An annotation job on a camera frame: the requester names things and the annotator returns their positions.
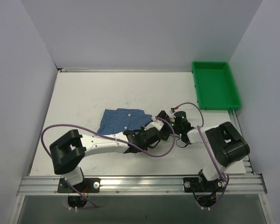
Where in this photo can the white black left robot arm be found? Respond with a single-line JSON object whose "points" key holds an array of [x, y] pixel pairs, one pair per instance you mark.
{"points": [[72, 147]]}

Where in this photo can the aluminium front frame rail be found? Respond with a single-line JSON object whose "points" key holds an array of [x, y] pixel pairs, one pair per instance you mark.
{"points": [[139, 185]]}

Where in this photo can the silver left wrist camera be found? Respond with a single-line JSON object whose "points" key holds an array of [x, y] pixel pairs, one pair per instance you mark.
{"points": [[155, 124]]}

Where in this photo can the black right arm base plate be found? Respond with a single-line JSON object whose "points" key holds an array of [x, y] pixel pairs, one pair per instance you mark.
{"points": [[197, 185]]}

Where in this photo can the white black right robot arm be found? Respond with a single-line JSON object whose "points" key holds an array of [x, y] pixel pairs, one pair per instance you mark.
{"points": [[224, 144]]}

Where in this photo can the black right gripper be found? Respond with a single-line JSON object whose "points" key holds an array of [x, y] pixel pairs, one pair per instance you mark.
{"points": [[178, 117]]}

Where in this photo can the green plastic bin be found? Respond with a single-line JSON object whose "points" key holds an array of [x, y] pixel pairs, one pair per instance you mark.
{"points": [[215, 86]]}

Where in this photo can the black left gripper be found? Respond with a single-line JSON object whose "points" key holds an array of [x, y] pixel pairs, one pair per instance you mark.
{"points": [[165, 130]]}

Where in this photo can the blue checkered long sleeve shirt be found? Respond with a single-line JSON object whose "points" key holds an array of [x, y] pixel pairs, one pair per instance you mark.
{"points": [[120, 120]]}

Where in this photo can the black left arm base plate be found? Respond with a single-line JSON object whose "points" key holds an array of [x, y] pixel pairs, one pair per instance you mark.
{"points": [[89, 185]]}

